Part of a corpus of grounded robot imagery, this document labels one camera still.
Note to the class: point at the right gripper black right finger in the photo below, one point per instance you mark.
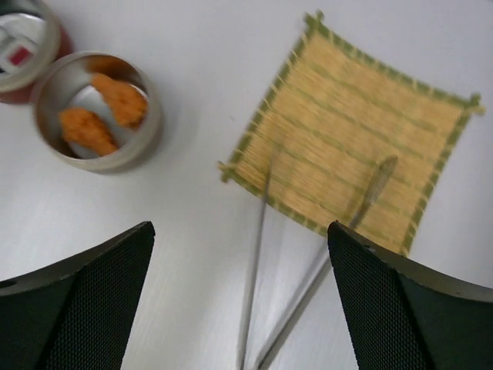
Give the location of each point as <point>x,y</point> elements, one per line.
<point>403,315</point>

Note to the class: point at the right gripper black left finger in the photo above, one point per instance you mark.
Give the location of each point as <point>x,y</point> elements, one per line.
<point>77,313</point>

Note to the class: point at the metal tongs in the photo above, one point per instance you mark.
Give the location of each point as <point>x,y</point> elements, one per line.
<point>258,267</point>

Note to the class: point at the orange fried nugget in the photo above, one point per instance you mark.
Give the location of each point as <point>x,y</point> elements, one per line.
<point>85,128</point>
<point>126,103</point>

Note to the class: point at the sushi roll with red centre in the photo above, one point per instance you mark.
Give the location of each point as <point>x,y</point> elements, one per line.
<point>15,53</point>

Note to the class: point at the brown metal lunch tin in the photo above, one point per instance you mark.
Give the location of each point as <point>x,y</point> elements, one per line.
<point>67,84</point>

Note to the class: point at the red metal lunch tin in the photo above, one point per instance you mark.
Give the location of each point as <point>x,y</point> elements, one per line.
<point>36,21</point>

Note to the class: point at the bamboo sushi mat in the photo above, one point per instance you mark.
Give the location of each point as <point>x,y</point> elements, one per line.
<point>331,115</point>

